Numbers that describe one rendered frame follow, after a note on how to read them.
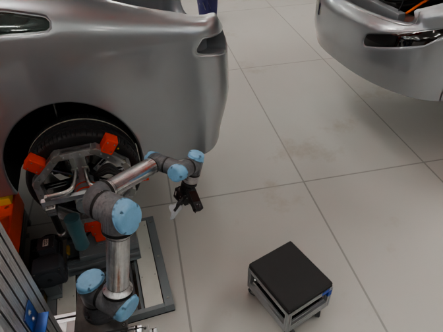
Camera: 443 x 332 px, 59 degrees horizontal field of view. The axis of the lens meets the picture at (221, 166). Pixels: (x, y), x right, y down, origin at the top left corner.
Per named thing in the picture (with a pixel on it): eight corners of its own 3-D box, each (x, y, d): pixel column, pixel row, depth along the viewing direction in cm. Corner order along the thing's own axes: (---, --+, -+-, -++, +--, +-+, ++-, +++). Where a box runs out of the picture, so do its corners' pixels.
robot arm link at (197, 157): (184, 151, 171) (194, 146, 178) (178, 172, 177) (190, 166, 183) (198, 159, 169) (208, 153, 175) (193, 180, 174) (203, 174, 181)
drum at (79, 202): (101, 188, 239) (95, 170, 230) (103, 211, 223) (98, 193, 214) (77, 193, 236) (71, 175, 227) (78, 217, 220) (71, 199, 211)
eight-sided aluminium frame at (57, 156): (139, 204, 255) (124, 136, 221) (141, 211, 251) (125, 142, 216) (53, 224, 244) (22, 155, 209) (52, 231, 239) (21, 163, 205)
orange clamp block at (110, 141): (111, 147, 224) (117, 136, 221) (111, 155, 219) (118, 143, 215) (99, 144, 221) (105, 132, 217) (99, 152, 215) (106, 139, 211)
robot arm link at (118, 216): (114, 296, 166) (113, 184, 143) (141, 312, 160) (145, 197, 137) (92, 313, 156) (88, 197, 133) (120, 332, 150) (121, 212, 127)
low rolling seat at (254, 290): (246, 292, 268) (246, 261, 246) (287, 268, 282) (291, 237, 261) (285, 343, 240) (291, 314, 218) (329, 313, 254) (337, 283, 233)
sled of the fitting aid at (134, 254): (135, 223, 309) (132, 215, 303) (142, 259, 282) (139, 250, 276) (69, 239, 298) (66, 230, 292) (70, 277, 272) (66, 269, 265)
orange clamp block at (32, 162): (46, 158, 216) (29, 151, 211) (45, 166, 210) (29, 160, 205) (39, 166, 218) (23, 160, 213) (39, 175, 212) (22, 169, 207)
